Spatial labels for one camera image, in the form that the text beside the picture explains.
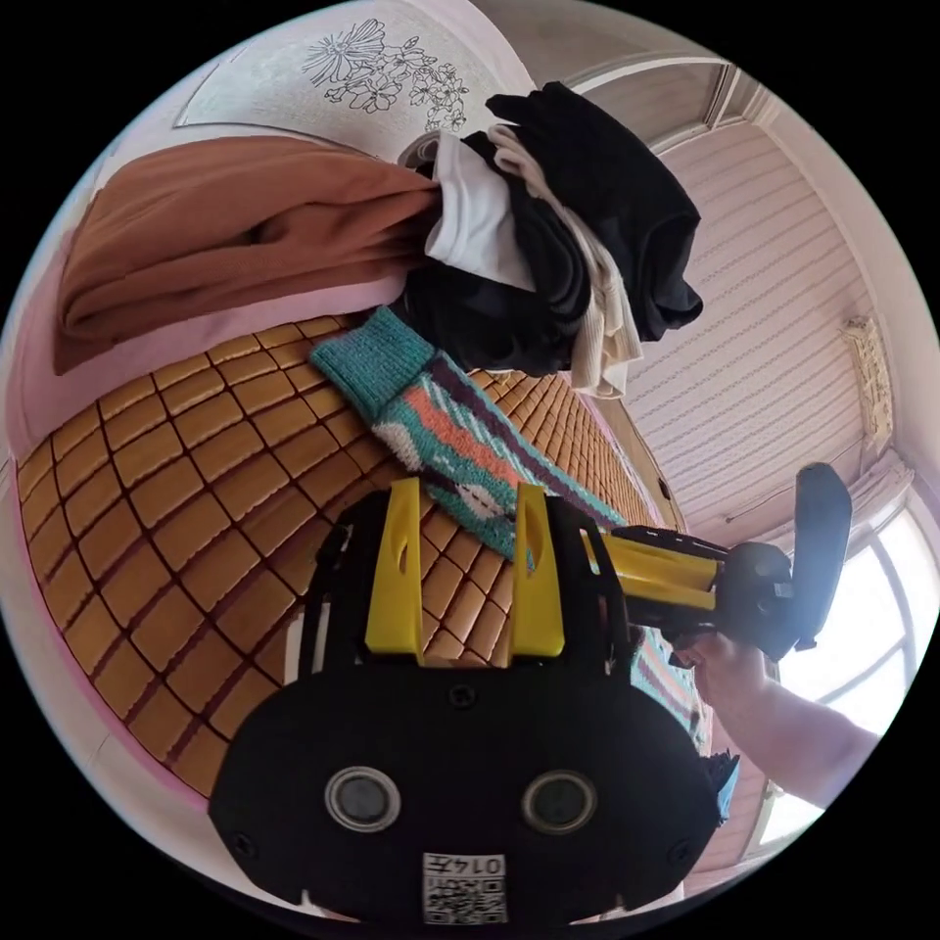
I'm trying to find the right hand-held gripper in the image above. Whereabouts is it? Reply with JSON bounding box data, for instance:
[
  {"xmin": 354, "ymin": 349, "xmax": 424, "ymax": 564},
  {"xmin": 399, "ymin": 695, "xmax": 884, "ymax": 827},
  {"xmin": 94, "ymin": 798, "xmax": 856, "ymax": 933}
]
[{"xmin": 582, "ymin": 525, "xmax": 800, "ymax": 661}]

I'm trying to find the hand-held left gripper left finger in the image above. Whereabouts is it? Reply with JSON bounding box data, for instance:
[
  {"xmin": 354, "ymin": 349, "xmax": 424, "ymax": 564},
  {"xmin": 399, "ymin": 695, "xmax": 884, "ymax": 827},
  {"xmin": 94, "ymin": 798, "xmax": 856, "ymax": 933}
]
[{"xmin": 364, "ymin": 477, "xmax": 426, "ymax": 657}]

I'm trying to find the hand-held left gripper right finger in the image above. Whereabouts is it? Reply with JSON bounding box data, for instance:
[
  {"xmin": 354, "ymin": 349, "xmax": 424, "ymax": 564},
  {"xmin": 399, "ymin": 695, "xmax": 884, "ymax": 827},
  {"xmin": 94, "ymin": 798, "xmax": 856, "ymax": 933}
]
[{"xmin": 508, "ymin": 482, "xmax": 568, "ymax": 659}]

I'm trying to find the pile of clothes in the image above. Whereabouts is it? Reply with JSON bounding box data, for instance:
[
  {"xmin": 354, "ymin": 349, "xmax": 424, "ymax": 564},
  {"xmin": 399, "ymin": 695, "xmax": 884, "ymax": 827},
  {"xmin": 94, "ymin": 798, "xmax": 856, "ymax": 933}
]
[{"xmin": 396, "ymin": 80, "xmax": 705, "ymax": 401}]

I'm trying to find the person's right hand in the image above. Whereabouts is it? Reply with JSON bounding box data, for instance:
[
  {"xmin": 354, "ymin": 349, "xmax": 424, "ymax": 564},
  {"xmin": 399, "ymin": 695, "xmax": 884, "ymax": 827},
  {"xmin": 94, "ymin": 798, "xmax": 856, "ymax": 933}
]
[{"xmin": 672, "ymin": 630, "xmax": 774, "ymax": 725}]

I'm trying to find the bed with woven mat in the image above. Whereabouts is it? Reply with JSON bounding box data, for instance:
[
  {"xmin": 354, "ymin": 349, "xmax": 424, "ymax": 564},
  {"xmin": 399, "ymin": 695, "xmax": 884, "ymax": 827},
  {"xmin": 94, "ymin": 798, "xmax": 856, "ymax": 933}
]
[{"xmin": 0, "ymin": 110, "xmax": 744, "ymax": 813}]

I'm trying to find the window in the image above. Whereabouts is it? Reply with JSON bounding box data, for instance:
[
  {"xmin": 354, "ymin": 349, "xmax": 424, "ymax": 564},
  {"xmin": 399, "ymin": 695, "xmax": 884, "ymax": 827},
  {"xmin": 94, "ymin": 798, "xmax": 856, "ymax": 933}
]
[{"xmin": 760, "ymin": 506, "xmax": 935, "ymax": 850}]

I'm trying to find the person's right forearm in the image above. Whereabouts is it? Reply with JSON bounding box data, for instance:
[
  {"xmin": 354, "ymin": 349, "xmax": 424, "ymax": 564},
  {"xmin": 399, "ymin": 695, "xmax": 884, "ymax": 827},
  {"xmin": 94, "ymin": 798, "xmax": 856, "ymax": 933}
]
[{"xmin": 708, "ymin": 679, "xmax": 882, "ymax": 809}]

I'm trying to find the brown folded cloth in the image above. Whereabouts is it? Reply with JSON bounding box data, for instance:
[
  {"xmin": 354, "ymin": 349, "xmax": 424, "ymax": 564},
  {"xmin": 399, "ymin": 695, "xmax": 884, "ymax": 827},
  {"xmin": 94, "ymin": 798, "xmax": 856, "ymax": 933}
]
[{"xmin": 52, "ymin": 135, "xmax": 442, "ymax": 376}]

